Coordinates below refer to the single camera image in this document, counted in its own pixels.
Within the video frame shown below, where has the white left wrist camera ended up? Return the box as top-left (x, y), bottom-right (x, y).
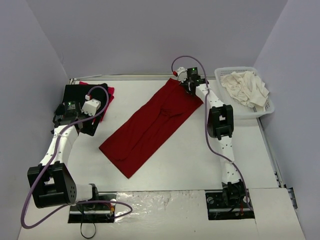
top-left (81, 94), bottom-right (101, 117)

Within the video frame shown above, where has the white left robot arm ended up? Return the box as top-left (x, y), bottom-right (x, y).
top-left (27, 99), bottom-right (101, 209)

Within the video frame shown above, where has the white t-shirts pile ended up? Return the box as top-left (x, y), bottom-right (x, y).
top-left (220, 71), bottom-right (269, 112)

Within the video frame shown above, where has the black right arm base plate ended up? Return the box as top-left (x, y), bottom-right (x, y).
top-left (205, 190), bottom-right (255, 221)

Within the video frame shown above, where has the red t-shirt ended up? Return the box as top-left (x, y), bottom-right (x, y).
top-left (99, 78), bottom-right (203, 179)
top-left (79, 81), bottom-right (115, 122)

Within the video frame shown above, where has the black cable loop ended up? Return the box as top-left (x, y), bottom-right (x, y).
top-left (79, 212), bottom-right (97, 238)

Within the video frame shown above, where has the folded black t-shirt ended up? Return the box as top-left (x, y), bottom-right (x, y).
top-left (62, 84), bottom-right (107, 106)

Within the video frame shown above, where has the folded red t-shirt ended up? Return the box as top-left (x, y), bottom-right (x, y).
top-left (79, 81), bottom-right (115, 122)

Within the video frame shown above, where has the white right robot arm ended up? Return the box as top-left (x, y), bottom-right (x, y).
top-left (174, 67), bottom-right (253, 210)

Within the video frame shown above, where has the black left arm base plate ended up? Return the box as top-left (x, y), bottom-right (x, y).
top-left (67, 203), bottom-right (115, 224)

